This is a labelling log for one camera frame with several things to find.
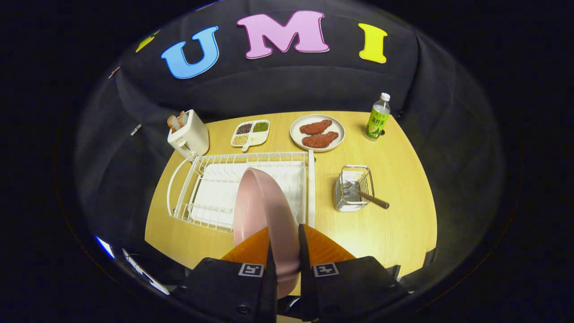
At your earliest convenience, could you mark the dark-handled metal spoon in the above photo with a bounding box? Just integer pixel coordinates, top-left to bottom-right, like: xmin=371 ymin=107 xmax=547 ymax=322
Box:
xmin=343 ymin=181 xmax=390 ymax=210

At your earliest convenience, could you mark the white flat device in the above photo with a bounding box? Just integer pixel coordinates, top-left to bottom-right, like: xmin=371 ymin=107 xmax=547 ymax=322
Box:
xmin=122 ymin=249 xmax=170 ymax=296

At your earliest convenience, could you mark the beige round plate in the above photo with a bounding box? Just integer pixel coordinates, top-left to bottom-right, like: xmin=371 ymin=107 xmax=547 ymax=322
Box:
xmin=290 ymin=114 xmax=346 ymax=153

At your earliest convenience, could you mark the white wire dish rack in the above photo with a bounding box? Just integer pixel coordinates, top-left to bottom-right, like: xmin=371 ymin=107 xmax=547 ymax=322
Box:
xmin=166 ymin=150 xmax=317 ymax=234

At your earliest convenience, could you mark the white divided grain tray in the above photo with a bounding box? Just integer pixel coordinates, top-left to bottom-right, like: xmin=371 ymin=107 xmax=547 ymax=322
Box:
xmin=230 ymin=119 xmax=271 ymax=152

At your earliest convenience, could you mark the metal wire basket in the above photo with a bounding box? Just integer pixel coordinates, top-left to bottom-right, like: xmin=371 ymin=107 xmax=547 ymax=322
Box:
xmin=335 ymin=165 xmax=375 ymax=213

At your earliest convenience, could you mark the green label drink bottle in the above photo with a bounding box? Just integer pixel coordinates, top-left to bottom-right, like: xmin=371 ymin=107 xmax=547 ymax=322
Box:
xmin=364 ymin=92 xmax=391 ymax=141

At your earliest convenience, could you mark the black backdrop cloth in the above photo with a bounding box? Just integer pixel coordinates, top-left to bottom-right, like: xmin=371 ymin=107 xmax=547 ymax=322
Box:
xmin=72 ymin=0 xmax=507 ymax=290

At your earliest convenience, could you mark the white toaster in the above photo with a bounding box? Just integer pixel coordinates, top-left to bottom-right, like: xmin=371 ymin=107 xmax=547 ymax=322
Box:
xmin=167 ymin=109 xmax=210 ymax=158

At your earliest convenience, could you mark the pink plate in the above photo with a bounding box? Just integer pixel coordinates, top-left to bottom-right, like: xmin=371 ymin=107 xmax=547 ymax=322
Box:
xmin=232 ymin=167 xmax=301 ymax=300

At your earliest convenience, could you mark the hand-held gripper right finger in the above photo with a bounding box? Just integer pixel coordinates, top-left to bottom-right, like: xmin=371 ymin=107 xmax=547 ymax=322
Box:
xmin=298 ymin=223 xmax=409 ymax=323

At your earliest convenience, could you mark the red meat piece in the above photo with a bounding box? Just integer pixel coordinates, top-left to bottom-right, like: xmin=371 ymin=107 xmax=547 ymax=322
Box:
xmin=302 ymin=131 xmax=339 ymax=149
xmin=299 ymin=119 xmax=333 ymax=135

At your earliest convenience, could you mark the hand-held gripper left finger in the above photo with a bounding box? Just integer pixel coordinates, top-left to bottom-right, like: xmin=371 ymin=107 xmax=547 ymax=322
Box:
xmin=173 ymin=227 xmax=278 ymax=323

